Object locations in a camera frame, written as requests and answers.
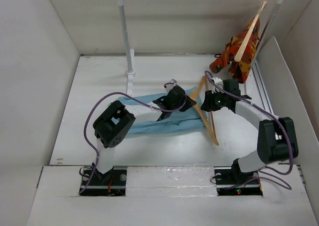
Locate orange patterned garment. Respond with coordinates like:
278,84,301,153
208,15,261,84

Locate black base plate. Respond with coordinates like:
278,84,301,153
79,167,127,197
210,167,263,196

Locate wooden hanger with garment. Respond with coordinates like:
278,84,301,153
234,0,267,62

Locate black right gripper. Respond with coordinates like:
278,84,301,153
200,88,229,111

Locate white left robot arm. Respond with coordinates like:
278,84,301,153
93,81,199,185

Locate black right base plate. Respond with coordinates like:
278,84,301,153
210,167,263,196

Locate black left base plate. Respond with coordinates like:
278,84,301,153
79,167,127,197

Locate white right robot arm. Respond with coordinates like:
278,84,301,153
201,77,299,185

